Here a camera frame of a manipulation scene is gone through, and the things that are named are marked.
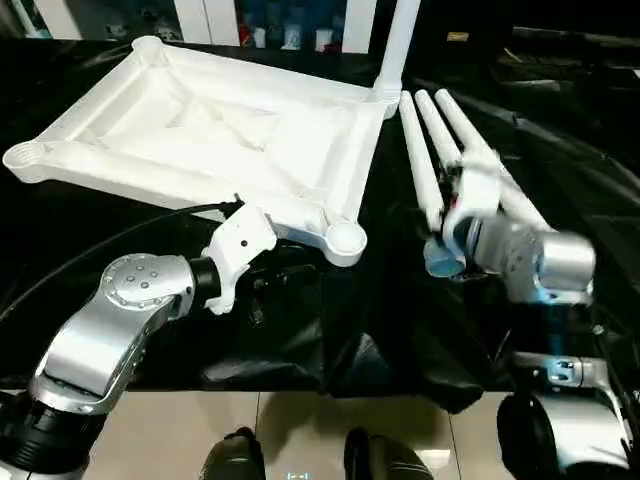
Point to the white plastic table leg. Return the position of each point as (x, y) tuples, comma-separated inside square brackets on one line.
[(470, 135), (440, 130), (397, 50), (422, 165)]

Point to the white plastic table top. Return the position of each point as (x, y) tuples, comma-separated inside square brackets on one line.
[(200, 140)]

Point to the black cabinet with gold label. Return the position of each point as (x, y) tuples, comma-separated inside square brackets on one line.
[(500, 20)]

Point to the black work mat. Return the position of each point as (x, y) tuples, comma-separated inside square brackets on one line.
[(100, 240)]

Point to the dark robot left foot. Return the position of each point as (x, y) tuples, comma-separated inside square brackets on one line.
[(235, 460)]

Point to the small white cup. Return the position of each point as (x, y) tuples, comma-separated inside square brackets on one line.
[(260, 38), (324, 40)]

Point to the white blue patterned jar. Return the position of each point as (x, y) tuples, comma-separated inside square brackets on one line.
[(291, 39)]

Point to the red bottle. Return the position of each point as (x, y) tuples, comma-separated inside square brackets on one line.
[(246, 34)]

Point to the white display cabinet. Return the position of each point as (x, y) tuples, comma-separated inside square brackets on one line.
[(200, 20)]

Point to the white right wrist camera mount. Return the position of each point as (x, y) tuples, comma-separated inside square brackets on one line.
[(480, 185)]

